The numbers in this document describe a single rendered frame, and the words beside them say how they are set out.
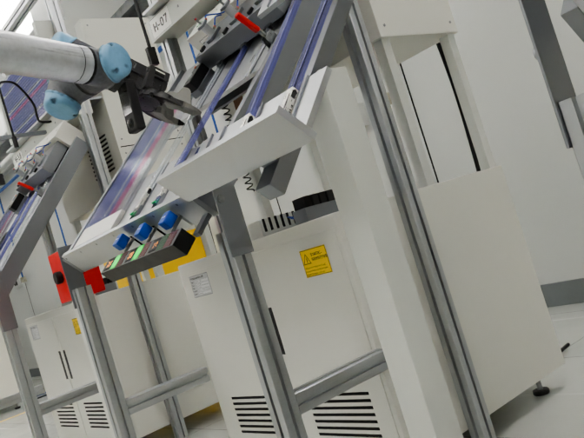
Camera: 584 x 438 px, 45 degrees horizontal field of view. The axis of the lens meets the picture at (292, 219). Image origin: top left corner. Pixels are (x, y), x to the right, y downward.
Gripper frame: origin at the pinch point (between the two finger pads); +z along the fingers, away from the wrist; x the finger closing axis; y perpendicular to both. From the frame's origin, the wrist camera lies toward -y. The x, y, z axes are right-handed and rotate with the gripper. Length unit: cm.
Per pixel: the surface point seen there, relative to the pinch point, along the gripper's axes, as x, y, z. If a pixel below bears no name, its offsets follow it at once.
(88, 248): 20.6, -32.5, -8.7
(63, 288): 76, -30, 5
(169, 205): -22.8, -32.4, -9.4
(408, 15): -32, 37, 38
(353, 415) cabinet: -19, -61, 47
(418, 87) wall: 63, 107, 135
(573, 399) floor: -38, -47, 102
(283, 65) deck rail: -32.0, 3.6, 4.7
